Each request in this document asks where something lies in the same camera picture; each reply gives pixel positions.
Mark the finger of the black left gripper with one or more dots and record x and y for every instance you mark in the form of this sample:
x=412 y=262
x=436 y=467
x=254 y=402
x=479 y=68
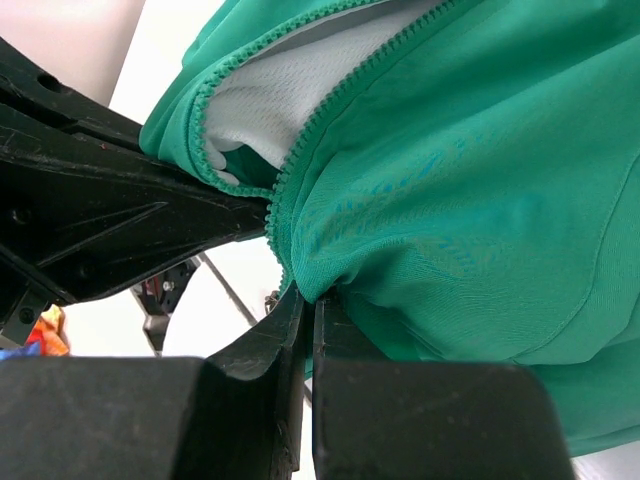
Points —
x=38 y=110

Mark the green zip-up jacket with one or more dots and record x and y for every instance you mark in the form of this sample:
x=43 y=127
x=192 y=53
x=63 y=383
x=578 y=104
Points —
x=464 y=173

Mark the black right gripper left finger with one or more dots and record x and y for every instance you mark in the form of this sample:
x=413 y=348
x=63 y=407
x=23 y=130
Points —
x=234 y=415

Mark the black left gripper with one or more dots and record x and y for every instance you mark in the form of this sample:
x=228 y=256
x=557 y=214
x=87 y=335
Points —
x=84 y=219

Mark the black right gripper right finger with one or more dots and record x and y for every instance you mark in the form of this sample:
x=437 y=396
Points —
x=375 y=418

